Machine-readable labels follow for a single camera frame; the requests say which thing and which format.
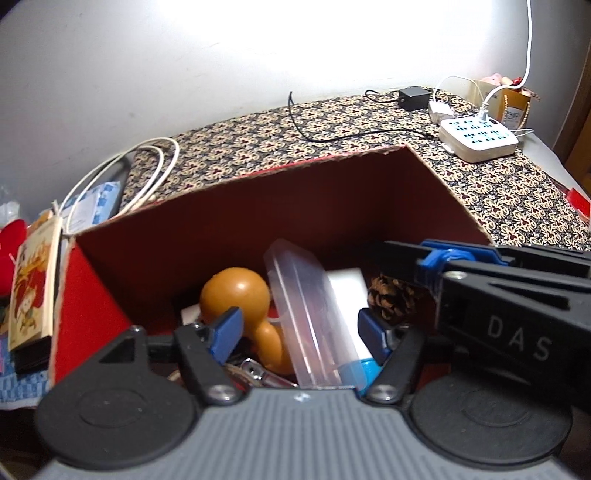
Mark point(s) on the white power adapter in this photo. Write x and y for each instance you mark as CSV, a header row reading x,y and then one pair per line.
x,y
441,110

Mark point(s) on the red plush toy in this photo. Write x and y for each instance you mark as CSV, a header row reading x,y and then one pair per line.
x,y
11,251

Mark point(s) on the yellow illustrated book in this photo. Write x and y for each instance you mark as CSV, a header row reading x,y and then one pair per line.
x,y
34,286

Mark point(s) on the red packet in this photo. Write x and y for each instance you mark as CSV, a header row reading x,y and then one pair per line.
x,y
579,199

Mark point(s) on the red cardboard box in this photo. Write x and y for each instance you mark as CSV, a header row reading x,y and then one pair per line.
x,y
277,203

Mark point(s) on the silver metal clip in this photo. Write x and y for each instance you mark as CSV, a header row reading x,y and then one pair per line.
x,y
265,374

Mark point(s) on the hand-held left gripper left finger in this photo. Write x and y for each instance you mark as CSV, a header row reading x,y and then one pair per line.
x,y
228,330

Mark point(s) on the orange wooden gourd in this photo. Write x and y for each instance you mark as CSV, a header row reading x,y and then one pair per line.
x,y
235,290

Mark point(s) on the brown wooden furniture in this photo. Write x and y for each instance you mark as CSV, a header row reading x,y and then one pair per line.
x,y
577,92

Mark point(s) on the white power strip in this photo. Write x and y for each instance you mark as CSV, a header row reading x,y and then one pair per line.
x,y
480,138

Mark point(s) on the black power adapter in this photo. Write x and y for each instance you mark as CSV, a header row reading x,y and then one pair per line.
x,y
414,98

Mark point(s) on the blue plastic cap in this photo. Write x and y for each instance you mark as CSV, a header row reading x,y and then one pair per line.
x,y
362,374

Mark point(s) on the clear plastic box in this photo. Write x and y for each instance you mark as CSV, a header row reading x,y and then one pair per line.
x,y
304,304

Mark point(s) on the blue knit mat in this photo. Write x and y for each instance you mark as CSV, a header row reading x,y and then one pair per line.
x,y
21,387

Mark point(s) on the small white block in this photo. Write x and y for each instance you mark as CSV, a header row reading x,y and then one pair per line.
x,y
190,314

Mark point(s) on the black flat box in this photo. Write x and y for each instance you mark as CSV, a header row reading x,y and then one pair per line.
x,y
31,357

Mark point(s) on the pink plush toy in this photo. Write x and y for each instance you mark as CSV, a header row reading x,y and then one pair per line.
x,y
501,79

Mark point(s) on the brown pine cone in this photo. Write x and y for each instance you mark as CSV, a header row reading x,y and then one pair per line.
x,y
390,295

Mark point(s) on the blue white paper packet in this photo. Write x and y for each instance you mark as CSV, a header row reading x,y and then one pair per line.
x,y
94,205

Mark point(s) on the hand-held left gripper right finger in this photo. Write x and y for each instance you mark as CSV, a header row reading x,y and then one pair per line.
x,y
371,333

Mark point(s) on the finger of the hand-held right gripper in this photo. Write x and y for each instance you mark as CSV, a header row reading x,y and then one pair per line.
x,y
443,258

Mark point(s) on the floral patterned cloth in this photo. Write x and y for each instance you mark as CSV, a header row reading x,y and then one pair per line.
x,y
508,194

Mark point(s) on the white flat box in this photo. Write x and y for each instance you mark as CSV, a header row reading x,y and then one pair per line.
x,y
346,295

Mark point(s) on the kraft paper bag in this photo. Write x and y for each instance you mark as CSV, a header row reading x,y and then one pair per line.
x,y
508,110

